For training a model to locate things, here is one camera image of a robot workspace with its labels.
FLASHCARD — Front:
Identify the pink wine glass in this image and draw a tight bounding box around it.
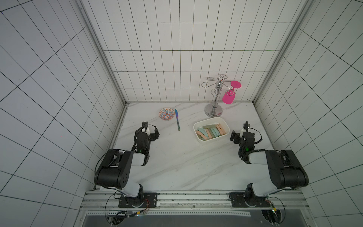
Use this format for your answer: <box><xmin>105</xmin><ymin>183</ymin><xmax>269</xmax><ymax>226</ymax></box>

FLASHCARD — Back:
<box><xmin>222</xmin><ymin>80</ymin><xmax>242</xmax><ymax>105</ymax></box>

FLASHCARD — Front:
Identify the olive folding fruit knife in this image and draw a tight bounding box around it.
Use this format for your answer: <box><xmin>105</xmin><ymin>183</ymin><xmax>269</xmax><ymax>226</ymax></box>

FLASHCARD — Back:
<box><xmin>202</xmin><ymin>124</ymin><xmax>218</xmax><ymax>129</ymax></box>

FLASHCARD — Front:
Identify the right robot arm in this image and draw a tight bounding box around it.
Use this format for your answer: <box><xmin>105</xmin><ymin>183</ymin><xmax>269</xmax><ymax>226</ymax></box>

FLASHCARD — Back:
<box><xmin>230</xmin><ymin>122</ymin><xmax>309</xmax><ymax>201</ymax></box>

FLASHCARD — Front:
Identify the left base plate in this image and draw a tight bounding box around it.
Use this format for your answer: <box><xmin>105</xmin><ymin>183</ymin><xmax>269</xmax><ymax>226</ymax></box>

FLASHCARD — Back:
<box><xmin>118</xmin><ymin>193</ymin><xmax>158</xmax><ymax>209</ymax></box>

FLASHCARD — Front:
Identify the iridescent butter knife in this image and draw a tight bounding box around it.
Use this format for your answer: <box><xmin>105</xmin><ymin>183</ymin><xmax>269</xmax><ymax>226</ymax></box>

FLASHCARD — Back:
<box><xmin>175</xmin><ymin>109</ymin><xmax>181</xmax><ymax>131</ymax></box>

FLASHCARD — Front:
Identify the chrome glass holder stand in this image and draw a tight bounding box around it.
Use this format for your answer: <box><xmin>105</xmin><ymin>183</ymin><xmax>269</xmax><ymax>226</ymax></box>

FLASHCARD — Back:
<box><xmin>201</xmin><ymin>74</ymin><xmax>228</xmax><ymax>118</ymax></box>

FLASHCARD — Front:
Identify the aluminium mounting rail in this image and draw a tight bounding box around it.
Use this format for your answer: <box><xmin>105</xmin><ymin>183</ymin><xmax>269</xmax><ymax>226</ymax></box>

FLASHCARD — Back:
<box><xmin>80</xmin><ymin>191</ymin><xmax>309</xmax><ymax>212</ymax></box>

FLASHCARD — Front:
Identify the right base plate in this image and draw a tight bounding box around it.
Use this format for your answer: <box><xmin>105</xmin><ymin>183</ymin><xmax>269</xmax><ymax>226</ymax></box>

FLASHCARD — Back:
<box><xmin>229</xmin><ymin>192</ymin><xmax>270</xmax><ymax>208</ymax></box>

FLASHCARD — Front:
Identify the white plastic storage box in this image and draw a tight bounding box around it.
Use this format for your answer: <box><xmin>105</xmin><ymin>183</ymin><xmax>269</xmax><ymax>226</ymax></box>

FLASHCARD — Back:
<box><xmin>193</xmin><ymin>117</ymin><xmax>231</xmax><ymax>143</ymax></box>

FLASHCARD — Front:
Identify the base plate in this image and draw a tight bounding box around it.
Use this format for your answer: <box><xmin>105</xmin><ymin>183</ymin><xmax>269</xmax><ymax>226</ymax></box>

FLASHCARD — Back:
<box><xmin>118</xmin><ymin>193</ymin><xmax>158</xmax><ymax>209</ymax></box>
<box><xmin>229</xmin><ymin>192</ymin><xmax>270</xmax><ymax>208</ymax></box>

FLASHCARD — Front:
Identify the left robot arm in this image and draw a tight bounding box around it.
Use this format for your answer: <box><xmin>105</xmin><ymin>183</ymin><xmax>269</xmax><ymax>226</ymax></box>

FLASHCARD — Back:
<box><xmin>94</xmin><ymin>122</ymin><xmax>160</xmax><ymax>203</ymax></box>

